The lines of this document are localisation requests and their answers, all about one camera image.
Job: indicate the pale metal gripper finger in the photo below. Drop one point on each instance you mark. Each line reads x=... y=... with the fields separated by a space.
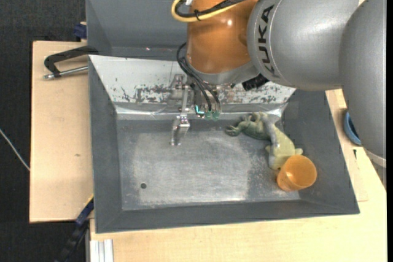
x=184 y=125
x=175 y=135

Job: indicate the grey metal bin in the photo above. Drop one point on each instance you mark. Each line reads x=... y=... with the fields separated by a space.
x=190 y=168

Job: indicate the green toy lizard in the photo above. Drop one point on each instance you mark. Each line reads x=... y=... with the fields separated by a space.
x=276 y=138

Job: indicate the orange plastic cup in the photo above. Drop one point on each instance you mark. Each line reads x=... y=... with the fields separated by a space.
x=298 y=175

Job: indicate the blue round bowl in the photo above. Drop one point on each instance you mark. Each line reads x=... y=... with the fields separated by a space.
x=351 y=130

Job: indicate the black cylinder on white bracket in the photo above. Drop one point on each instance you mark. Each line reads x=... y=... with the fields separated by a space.
x=254 y=82

